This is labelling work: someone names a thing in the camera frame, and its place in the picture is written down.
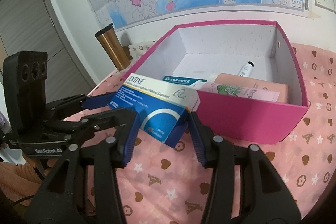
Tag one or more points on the pink cardboard box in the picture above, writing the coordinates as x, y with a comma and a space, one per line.
200, 49

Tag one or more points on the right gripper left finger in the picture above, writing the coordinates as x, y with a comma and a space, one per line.
130, 131

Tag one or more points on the blue white medicine box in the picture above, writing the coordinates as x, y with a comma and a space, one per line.
163, 107

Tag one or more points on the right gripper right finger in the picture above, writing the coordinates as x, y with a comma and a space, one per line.
202, 138

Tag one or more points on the white bottle black cap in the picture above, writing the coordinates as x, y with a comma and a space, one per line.
246, 70

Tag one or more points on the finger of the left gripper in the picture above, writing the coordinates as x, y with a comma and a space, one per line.
89, 101
88, 125

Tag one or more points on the teal white medicine box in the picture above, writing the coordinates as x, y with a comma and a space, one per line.
185, 81

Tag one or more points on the pink aloe cream tube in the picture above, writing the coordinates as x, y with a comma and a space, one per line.
241, 92

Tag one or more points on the gold travel mug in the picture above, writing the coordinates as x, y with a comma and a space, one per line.
110, 42

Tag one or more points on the cream patterned cloth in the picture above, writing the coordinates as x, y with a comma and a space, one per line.
138, 49

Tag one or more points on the large pink cream tube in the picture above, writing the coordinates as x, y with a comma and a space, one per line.
248, 82

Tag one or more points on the grey door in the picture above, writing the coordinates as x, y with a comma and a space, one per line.
32, 25

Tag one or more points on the orange sleeve forearm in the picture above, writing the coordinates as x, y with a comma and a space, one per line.
19, 181

